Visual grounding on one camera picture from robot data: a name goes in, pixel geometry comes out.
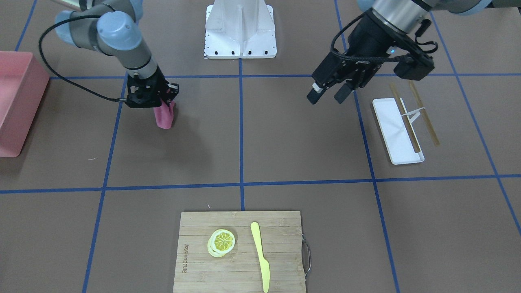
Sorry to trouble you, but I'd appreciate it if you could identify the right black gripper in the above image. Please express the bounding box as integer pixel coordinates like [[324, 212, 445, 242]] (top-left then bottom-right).
[[138, 70, 180, 107]]

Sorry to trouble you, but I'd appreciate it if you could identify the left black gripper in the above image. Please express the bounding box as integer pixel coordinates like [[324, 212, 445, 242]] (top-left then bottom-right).
[[306, 11, 416, 105]]

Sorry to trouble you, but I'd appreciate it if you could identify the pink fleece cloth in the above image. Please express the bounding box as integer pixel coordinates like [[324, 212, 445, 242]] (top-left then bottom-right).
[[153, 101, 176, 129]]

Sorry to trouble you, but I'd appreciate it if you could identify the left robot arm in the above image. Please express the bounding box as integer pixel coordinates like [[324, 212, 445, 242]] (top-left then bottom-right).
[[307, 0, 492, 104]]

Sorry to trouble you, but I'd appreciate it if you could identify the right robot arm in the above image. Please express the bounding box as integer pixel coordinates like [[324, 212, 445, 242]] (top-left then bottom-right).
[[38, 0, 179, 108]]

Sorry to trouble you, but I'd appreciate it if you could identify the wooden rack bar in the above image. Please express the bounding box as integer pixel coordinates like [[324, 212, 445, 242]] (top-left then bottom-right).
[[409, 80, 441, 147], [389, 82, 421, 153]]

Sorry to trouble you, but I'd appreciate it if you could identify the white rack tray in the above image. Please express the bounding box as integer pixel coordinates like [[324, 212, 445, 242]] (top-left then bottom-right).
[[372, 98, 425, 165]]

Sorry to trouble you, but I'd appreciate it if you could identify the pink plastic bin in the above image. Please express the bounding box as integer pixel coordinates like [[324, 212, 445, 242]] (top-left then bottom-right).
[[0, 51, 50, 157]]

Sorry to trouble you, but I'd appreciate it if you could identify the wooden cutting board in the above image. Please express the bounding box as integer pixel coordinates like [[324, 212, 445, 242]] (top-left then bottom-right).
[[173, 211, 306, 293]]

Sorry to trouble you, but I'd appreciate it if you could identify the yellow plastic knife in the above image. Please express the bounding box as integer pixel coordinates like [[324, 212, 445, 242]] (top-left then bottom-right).
[[250, 221, 271, 293]]

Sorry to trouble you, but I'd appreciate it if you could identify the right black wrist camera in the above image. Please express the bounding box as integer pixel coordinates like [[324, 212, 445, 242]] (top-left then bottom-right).
[[124, 75, 162, 108]]

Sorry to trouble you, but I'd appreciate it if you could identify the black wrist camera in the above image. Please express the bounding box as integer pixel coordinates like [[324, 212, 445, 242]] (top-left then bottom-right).
[[124, 75, 162, 108], [393, 42, 438, 81]]

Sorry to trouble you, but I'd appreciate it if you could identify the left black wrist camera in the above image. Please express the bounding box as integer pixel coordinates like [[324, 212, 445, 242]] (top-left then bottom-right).
[[393, 42, 438, 81]]

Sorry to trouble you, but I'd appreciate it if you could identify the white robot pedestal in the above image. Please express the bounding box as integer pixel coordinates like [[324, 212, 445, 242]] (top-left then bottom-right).
[[204, 0, 277, 59]]

